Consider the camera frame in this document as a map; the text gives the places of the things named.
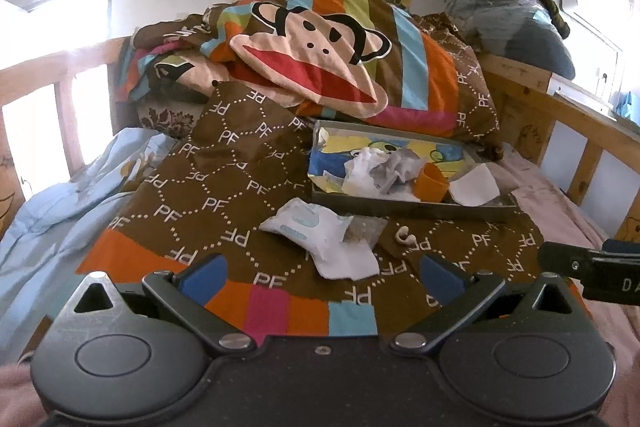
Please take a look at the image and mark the white square cloth pad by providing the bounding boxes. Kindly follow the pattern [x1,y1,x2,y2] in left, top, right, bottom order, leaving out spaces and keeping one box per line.
[449,164,500,207]

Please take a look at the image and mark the orange fabric cup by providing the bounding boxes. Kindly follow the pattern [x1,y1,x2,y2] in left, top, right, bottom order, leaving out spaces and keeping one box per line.
[413,162,449,202]

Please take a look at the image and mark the grey cloth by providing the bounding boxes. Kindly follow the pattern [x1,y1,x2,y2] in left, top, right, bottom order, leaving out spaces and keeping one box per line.
[369,148,426,195]

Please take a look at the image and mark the white printed baby cloth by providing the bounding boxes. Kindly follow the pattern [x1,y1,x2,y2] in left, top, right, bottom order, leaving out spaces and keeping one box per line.
[342,147,389,198]

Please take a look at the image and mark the pink bed sheet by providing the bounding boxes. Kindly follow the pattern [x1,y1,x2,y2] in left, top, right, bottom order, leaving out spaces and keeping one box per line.
[494,141,640,388]

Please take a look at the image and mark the white tissue sheet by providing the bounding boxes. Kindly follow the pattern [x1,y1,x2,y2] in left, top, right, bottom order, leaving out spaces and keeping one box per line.
[311,241,380,281]

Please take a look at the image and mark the brown patterned duvet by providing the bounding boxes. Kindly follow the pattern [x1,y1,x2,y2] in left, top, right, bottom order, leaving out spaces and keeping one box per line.
[80,13,542,339]

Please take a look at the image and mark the clear bag brown contents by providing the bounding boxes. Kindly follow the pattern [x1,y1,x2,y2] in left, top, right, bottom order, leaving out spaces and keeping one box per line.
[344,216,387,248]

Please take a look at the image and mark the wet wipes packet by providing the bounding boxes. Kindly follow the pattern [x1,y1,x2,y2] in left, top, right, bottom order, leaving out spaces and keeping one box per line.
[259,198,352,260]

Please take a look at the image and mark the light blue blanket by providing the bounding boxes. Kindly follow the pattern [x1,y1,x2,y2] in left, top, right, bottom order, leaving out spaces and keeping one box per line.
[1,128,177,363]

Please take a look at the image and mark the grey tray with drawing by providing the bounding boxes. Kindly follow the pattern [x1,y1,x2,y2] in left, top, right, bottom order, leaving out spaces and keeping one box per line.
[308,120,518,221]

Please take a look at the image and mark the floral dark pillow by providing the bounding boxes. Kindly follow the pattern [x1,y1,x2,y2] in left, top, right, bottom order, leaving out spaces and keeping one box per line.
[137,101,204,139]

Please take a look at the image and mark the grey plastic wrapped bundle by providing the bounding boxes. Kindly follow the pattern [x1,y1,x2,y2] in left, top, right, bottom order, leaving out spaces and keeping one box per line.
[444,0,576,80]

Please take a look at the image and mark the monkey face striped pillow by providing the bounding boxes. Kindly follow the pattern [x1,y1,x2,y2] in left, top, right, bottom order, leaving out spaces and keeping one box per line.
[200,0,460,136]

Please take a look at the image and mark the white wall air conditioner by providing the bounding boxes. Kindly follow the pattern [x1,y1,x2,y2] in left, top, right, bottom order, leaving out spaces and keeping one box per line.
[561,0,636,50]

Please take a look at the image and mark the wooden bed rail left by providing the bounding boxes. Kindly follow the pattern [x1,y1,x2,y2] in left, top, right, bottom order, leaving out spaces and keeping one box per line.
[1,37,137,231]

